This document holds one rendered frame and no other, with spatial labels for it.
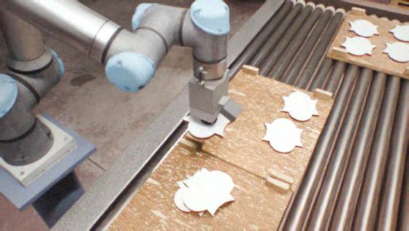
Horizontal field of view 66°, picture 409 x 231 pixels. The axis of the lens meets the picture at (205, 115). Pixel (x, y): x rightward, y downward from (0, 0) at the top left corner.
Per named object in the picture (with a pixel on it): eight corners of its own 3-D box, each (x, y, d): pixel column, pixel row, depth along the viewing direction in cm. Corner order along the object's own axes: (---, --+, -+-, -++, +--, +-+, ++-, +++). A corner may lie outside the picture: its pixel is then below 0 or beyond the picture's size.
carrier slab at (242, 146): (181, 142, 96) (180, 139, 94) (240, 72, 121) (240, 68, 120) (293, 194, 83) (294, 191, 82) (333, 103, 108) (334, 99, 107)
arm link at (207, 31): (193, -7, 64) (235, -2, 62) (195, 41, 71) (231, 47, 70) (180, 10, 58) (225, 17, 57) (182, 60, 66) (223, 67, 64)
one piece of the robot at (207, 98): (235, 85, 63) (230, 139, 75) (252, 62, 69) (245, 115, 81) (183, 69, 67) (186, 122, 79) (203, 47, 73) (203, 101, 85)
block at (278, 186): (264, 186, 83) (265, 180, 81) (266, 180, 84) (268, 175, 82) (285, 196, 81) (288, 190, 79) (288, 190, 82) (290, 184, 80)
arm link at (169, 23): (119, 21, 60) (174, 30, 57) (144, -6, 67) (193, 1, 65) (127, 55, 65) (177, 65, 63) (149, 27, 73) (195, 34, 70)
